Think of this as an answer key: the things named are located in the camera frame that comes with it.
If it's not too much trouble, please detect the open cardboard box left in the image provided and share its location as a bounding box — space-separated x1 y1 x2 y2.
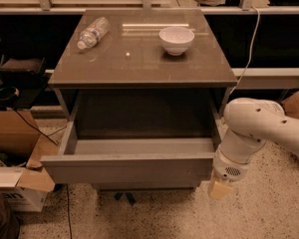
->
0 111 58 212

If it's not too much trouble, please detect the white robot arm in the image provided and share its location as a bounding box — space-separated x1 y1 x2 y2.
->
208 98 299 199

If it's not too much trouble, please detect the white cable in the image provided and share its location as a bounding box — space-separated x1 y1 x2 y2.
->
227 5 261 97

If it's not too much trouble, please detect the clear plastic water bottle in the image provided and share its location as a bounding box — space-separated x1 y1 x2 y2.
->
77 17 110 50

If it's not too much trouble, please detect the black cable on floor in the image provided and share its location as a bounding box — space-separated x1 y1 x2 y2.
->
11 108 74 239

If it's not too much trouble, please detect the grey drawer cabinet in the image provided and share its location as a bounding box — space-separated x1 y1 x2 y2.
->
47 7 239 206

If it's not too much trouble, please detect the white ceramic bowl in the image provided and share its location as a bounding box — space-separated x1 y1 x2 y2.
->
158 26 194 56

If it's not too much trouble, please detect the dark chair left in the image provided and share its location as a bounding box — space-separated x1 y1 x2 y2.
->
0 55 47 111

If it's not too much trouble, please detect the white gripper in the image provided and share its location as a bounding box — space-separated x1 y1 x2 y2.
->
207 148 250 200

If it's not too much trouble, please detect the grey middle drawer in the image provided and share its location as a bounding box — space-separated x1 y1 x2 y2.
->
92 182 200 191

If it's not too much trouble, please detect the grey top drawer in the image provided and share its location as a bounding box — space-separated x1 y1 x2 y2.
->
40 93 227 185

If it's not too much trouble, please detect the grey drawer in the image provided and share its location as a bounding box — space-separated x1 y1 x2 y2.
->
92 182 200 191
40 93 227 185

